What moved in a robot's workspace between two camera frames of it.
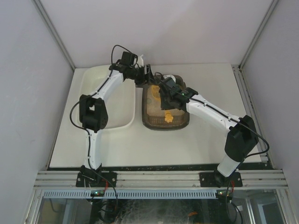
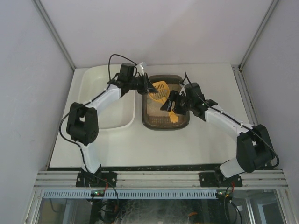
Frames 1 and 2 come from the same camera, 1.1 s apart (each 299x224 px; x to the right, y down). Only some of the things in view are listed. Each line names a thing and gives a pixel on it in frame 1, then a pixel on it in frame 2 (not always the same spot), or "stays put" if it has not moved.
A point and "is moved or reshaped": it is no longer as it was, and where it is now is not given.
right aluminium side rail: x=266 y=156 stays put
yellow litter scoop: x=155 y=92 is moved or reshaped
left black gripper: x=146 y=74 -> x=144 y=84
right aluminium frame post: x=273 y=5 stays put
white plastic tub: x=121 y=103 stays put
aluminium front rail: x=149 y=179 stays put
